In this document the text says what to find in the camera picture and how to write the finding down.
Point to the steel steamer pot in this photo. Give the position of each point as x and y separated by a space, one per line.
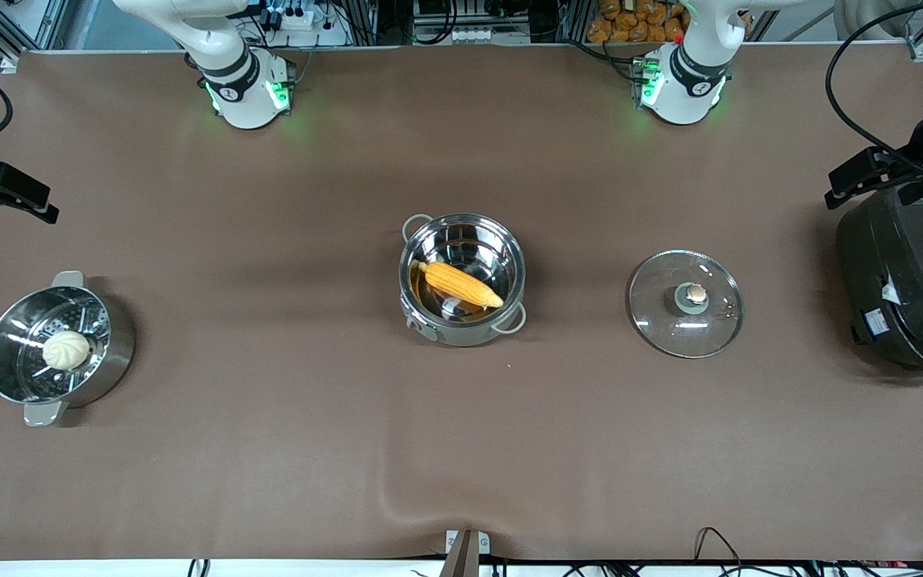
113 361

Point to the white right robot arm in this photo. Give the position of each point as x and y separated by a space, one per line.
237 88

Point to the black rice cooker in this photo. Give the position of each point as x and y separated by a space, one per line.
910 288

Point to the steel electric cooking pot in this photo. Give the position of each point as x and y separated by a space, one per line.
461 336

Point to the long white power strip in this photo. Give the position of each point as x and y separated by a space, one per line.
485 35

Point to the white steamed bun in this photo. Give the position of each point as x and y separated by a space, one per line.
66 350

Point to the glass pot lid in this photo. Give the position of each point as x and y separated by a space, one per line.
670 328

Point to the brown table mat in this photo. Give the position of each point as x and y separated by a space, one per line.
269 465

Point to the white power strip with plugs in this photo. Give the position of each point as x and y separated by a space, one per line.
305 20

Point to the pile of bread rolls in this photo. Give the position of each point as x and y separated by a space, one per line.
630 24

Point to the metal bracket at table edge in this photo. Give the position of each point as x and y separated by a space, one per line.
465 549

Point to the yellow corn cob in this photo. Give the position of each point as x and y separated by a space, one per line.
461 284

